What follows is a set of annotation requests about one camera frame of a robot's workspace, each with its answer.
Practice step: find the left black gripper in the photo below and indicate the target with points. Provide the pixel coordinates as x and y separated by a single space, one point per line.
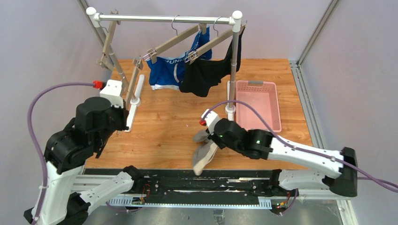
121 116

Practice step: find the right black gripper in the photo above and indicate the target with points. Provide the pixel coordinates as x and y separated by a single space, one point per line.
216 136

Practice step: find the grey underwear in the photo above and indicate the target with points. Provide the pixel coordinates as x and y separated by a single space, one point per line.
204 154

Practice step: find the beige clip hanger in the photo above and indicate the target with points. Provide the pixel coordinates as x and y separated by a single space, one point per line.
132 93

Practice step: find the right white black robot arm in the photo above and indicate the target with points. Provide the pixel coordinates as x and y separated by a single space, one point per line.
324 168

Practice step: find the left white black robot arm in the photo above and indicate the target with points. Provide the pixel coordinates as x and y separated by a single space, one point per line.
65 155

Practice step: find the empty beige hanger far left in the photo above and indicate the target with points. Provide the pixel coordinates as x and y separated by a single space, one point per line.
106 36

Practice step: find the black underwear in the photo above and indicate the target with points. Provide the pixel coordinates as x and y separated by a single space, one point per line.
202 74

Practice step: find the blue underwear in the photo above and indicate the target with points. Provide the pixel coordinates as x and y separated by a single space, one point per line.
168 72

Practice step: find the beige hanger with blue underwear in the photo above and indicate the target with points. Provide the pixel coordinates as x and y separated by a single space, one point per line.
153 53

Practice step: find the beige hanger with black underwear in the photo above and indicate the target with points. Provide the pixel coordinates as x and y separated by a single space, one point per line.
234 32

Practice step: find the pink plastic basket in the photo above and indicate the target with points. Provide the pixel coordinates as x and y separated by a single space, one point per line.
262 97

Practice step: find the white silver clothes rack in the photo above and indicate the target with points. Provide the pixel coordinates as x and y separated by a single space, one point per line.
105 26

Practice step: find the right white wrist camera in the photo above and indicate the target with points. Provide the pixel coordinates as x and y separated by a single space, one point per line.
210 119

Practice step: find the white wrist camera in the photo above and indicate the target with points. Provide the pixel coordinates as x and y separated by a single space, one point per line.
111 90
210 119

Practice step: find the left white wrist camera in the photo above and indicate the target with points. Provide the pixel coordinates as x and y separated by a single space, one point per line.
111 90

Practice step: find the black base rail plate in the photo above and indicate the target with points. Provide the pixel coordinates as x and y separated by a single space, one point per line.
212 187

